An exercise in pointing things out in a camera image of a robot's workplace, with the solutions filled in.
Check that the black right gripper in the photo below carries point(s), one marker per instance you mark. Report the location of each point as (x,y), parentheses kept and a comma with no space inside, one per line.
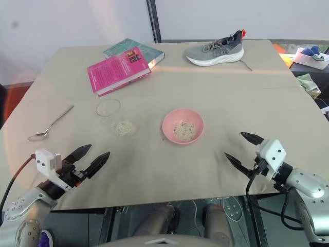
(258,167)

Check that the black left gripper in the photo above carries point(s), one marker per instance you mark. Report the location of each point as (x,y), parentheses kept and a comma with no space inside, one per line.
(72,174)

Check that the clear plastic cup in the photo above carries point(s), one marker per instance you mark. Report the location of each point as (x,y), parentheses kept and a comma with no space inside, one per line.
(115,116)

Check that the pink bowl with rice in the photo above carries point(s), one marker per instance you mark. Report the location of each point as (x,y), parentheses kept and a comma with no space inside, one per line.
(183,125)

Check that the silver metal spoon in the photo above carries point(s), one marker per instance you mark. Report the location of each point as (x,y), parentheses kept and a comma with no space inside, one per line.
(48,125)

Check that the silver right robot leg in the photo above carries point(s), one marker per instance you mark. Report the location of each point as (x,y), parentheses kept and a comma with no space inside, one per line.
(216,221)

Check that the silver robot leg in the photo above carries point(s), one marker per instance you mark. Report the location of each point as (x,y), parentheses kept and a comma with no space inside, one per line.
(156,218)
(216,221)

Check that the beige table cover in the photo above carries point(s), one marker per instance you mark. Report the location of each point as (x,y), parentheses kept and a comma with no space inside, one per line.
(164,123)

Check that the pink book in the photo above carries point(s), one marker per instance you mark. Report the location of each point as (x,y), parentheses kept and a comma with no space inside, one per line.
(118,71)

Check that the silver left robot leg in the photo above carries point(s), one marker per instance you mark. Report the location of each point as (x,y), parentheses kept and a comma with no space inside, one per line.
(156,218)

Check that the green cloth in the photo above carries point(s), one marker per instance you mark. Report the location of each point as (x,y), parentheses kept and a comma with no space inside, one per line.
(308,85)

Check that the grey sneaker with white sole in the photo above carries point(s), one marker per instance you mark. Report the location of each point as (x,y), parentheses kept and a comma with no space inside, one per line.
(215,50)

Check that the grey robot torso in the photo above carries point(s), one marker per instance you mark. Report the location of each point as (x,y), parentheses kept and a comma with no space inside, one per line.
(164,240)

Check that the white tray with blue items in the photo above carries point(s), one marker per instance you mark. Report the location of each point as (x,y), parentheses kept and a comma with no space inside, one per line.
(311,57)

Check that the teal book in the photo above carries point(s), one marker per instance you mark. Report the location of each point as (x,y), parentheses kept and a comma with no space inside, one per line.
(136,50)

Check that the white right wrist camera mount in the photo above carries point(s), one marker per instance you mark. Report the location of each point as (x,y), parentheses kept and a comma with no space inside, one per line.
(270,156)

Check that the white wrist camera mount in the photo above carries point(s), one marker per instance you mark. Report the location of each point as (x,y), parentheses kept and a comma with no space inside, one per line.
(48,164)
(270,156)

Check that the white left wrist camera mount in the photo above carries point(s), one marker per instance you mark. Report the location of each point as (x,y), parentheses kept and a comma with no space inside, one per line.
(48,164)

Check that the black vertical post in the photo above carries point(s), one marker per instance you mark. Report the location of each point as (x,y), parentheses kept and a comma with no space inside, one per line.
(154,20)

